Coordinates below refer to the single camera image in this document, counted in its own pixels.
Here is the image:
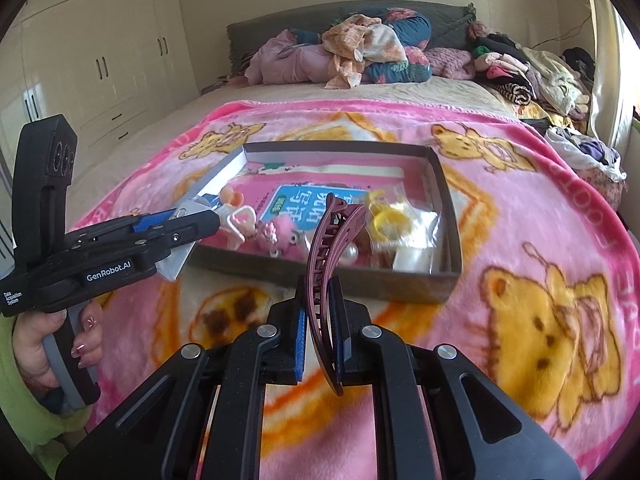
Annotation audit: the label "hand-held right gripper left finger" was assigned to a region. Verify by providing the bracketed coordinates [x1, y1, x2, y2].
[55, 277, 308, 480]

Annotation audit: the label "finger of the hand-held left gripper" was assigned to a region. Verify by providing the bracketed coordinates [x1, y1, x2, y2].
[149, 211, 222, 257]
[75, 210, 177, 247]

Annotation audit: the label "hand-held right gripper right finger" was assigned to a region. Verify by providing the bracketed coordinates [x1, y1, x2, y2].
[332, 280, 583, 480]

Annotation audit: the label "white pink bow hair clip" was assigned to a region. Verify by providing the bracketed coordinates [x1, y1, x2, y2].
[220, 205, 258, 246]

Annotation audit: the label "earrings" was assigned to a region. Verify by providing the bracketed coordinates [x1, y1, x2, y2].
[157, 199, 221, 281]

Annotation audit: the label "maroon hair claw clip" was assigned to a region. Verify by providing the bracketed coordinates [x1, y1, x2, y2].
[306, 192, 368, 396]

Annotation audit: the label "pink fuzzy hair clip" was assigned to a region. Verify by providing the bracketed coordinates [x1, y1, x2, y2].
[252, 215, 303, 261]

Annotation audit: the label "black cardboard box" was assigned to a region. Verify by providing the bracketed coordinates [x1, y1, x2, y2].
[172, 141, 463, 305]

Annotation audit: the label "clear bag with white card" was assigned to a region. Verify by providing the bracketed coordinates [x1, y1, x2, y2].
[392, 247, 436, 275]

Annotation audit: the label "yellow accessory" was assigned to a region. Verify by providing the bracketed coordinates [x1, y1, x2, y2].
[365, 192, 441, 251]

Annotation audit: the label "person's left hand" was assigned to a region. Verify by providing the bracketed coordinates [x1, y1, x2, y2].
[12, 302, 106, 392]

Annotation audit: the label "pink package with blue label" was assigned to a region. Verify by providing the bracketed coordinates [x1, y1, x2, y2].
[227, 170, 373, 251]

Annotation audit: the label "beige bed sheet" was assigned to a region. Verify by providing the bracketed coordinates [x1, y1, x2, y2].
[125, 80, 521, 171]

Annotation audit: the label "cream wardrobe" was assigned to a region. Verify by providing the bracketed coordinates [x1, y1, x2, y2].
[0, 0, 201, 191]

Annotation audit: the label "pink quilt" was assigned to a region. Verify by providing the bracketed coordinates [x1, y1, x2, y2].
[245, 30, 341, 86]

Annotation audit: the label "pile of clothes on bed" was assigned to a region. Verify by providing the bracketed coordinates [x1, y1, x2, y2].
[226, 2, 476, 78]

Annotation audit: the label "pink bear print blanket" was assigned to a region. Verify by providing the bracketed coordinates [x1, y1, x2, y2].
[65, 100, 640, 480]

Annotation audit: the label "beige orange cloth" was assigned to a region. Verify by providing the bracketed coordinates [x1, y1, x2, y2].
[322, 15, 408, 90]

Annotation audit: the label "dark teal floral quilt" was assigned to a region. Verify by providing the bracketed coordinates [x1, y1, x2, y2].
[295, 7, 433, 83]

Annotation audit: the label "pink fuzzy cloth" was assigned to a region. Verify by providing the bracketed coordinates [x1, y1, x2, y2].
[425, 47, 476, 81]

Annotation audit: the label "floral fabric bag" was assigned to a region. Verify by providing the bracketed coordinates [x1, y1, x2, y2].
[575, 165, 626, 206]

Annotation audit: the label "plastic bag of clothes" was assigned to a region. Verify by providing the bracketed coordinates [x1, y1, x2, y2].
[545, 126, 628, 181]

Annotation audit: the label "cream curtain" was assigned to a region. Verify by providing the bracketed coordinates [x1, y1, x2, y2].
[592, 0, 636, 136]

